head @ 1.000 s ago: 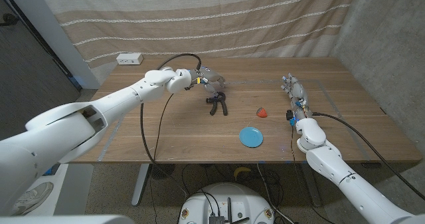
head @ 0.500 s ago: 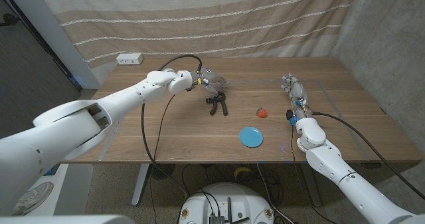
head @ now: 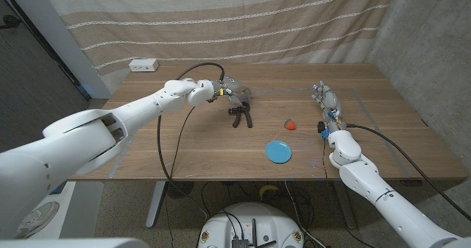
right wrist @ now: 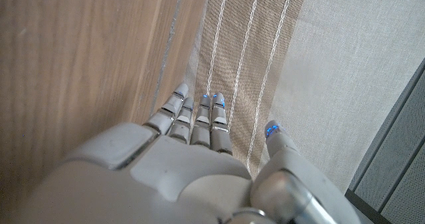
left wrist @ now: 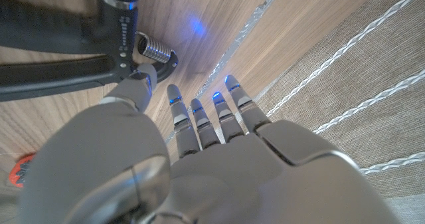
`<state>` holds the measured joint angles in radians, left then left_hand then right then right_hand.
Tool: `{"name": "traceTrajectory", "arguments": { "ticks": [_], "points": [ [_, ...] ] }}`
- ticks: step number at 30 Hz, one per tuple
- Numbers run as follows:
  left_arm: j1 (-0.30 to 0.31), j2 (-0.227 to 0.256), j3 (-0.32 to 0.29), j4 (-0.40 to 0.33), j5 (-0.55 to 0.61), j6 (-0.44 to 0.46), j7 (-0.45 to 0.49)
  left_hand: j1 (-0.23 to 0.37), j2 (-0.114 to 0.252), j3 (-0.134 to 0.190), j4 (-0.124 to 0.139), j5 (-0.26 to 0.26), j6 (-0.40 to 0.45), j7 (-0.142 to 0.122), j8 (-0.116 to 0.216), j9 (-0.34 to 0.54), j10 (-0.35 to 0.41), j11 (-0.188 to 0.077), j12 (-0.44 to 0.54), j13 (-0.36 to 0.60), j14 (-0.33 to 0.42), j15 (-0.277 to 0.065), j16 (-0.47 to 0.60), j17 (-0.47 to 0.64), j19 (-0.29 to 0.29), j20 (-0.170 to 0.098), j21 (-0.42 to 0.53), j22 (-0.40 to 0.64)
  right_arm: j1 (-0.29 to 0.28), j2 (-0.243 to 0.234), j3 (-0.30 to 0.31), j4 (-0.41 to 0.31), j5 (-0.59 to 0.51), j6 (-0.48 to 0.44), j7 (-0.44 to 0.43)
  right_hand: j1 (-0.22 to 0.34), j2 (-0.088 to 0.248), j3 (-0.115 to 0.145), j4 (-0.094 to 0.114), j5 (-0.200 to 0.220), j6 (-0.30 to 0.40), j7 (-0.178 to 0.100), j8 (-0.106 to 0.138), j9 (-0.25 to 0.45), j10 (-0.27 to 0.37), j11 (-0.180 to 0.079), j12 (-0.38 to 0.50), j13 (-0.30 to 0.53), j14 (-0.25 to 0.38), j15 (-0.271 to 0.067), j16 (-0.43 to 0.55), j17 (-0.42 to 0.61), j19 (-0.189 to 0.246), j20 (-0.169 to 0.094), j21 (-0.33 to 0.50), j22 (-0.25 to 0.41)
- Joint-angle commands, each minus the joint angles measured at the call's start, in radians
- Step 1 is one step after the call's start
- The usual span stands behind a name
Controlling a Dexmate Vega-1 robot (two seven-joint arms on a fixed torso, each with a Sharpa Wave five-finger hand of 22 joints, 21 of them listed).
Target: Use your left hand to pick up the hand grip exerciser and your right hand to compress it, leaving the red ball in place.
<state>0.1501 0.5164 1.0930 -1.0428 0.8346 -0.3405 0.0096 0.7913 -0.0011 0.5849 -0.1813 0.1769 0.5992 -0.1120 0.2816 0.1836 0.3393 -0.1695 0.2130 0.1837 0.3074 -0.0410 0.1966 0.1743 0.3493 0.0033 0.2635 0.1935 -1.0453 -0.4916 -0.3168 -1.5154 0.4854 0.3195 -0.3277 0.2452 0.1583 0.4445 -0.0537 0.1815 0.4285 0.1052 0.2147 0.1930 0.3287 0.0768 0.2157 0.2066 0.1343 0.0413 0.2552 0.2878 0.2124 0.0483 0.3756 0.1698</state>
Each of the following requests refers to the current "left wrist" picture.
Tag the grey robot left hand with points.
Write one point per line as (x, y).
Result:
(232, 177)

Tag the black hand grip exerciser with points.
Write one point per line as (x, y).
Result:
(116, 34)

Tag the beige striped backdrop cloth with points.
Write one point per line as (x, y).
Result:
(365, 67)

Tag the red strawberry toy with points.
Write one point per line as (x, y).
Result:
(18, 171)

